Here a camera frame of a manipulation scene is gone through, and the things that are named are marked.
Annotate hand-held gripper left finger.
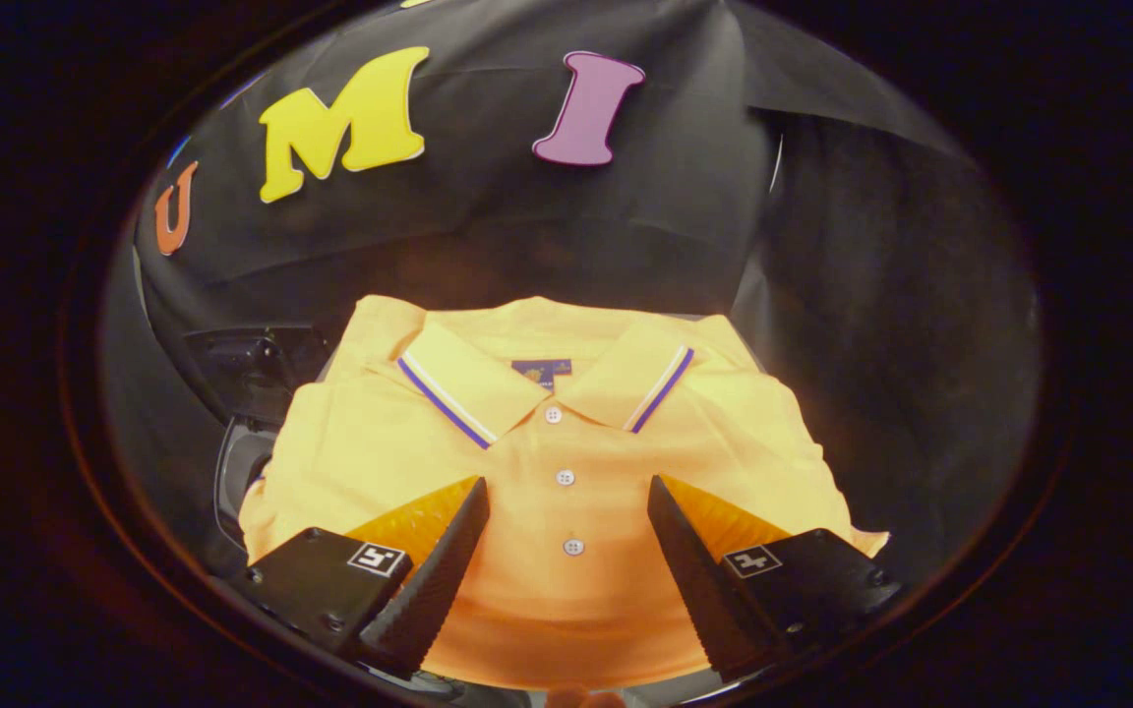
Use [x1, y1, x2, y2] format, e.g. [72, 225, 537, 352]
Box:
[232, 476, 491, 679]

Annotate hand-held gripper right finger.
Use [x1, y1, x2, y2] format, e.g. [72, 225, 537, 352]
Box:
[647, 475, 907, 684]

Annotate yellow polo shirt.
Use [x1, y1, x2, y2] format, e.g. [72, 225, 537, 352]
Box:
[237, 293, 892, 691]

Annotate black backdrop cloth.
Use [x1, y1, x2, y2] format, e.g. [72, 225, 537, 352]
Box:
[99, 0, 1044, 591]

